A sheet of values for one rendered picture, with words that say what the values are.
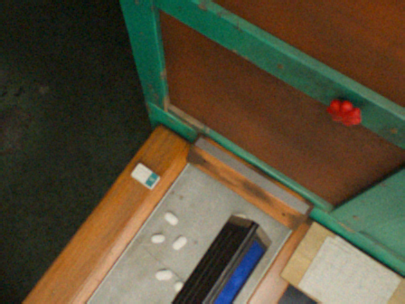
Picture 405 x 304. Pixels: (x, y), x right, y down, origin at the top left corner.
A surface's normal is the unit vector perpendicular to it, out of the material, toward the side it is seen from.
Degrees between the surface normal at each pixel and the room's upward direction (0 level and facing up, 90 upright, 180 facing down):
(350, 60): 90
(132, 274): 0
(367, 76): 90
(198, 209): 0
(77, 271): 0
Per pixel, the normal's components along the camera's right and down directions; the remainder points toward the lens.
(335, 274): -0.04, -0.25
